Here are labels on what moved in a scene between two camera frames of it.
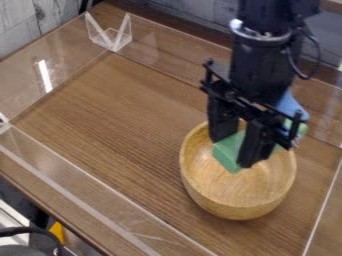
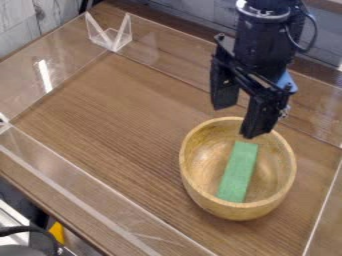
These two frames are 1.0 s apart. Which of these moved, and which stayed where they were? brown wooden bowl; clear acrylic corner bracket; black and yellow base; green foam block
Moved: green foam block
Stayed: brown wooden bowl; clear acrylic corner bracket; black and yellow base
